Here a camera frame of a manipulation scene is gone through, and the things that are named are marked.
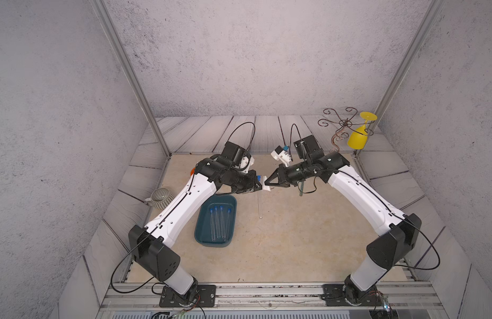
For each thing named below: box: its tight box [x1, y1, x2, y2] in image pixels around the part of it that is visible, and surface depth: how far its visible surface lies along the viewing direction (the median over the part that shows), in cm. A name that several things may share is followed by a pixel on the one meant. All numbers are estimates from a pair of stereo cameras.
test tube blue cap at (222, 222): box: [220, 205, 225, 239], surface depth 93 cm
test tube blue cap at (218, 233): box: [214, 205, 221, 239], surface depth 93 cm
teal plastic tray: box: [194, 193, 238, 248], surface depth 92 cm
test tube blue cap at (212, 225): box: [210, 208, 216, 242], surface depth 92 cm
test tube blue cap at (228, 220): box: [226, 208, 233, 236], surface depth 93 cm
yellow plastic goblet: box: [347, 111, 378, 151], surface depth 98 cm
